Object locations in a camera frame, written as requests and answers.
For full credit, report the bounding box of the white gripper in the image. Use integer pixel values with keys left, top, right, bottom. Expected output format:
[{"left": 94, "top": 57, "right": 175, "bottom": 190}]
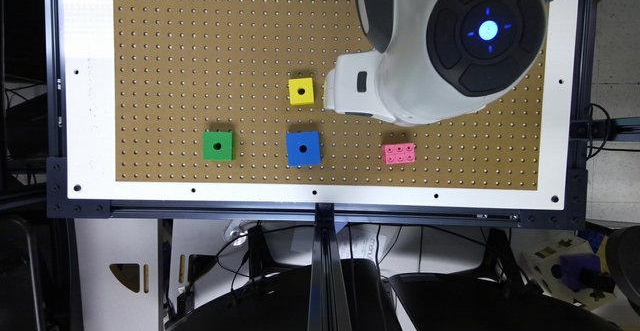
[{"left": 324, "top": 50, "right": 399, "bottom": 124}]

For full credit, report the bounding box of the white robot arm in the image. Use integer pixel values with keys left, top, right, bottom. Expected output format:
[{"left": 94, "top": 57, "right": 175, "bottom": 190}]
[{"left": 324, "top": 0, "right": 553, "bottom": 127}]

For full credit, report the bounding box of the yellow cube block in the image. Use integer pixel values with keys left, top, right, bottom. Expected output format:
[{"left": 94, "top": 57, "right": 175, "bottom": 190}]
[{"left": 288, "top": 77, "right": 315, "bottom": 106}]

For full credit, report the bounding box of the blue cube block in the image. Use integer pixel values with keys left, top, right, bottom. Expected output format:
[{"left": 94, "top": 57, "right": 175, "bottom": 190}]
[{"left": 286, "top": 131, "right": 321, "bottom": 167}]

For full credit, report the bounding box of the pink studded block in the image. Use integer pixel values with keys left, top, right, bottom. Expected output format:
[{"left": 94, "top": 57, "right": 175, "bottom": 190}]
[{"left": 381, "top": 143, "right": 416, "bottom": 165}]

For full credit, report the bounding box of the green cube block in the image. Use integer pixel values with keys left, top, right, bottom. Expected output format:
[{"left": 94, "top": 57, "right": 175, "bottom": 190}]
[{"left": 202, "top": 132, "right": 234, "bottom": 161}]

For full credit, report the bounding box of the purple block toy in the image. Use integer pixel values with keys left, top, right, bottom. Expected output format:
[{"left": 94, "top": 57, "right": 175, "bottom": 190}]
[{"left": 560, "top": 253, "right": 616, "bottom": 293}]

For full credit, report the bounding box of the brown pegboard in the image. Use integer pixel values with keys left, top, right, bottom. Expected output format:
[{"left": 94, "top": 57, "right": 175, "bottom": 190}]
[{"left": 114, "top": 0, "right": 544, "bottom": 190}]

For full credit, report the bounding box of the black chair left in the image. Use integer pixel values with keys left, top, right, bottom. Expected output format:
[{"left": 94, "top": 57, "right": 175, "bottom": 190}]
[{"left": 167, "top": 259, "right": 401, "bottom": 331}]

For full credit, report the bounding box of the black chair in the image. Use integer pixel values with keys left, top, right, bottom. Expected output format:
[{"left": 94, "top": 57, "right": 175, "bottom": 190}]
[
  {"left": 167, "top": 259, "right": 401, "bottom": 331},
  {"left": 390, "top": 273, "right": 619, "bottom": 331}
]

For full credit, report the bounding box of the black chair right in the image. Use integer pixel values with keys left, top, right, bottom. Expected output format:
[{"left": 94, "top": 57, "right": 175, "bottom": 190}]
[{"left": 390, "top": 273, "right": 619, "bottom": 331}]

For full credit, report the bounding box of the white shape sorter box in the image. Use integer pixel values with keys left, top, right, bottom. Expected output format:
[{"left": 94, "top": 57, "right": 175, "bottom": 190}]
[{"left": 519, "top": 232, "right": 617, "bottom": 311}]

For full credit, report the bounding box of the white cabinet panel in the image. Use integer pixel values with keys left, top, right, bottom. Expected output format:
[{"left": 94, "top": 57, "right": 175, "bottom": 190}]
[{"left": 75, "top": 219, "right": 163, "bottom": 331}]

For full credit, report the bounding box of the black aluminium table frame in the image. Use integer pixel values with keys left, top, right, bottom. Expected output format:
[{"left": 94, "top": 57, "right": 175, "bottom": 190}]
[{"left": 43, "top": 0, "right": 596, "bottom": 331}]

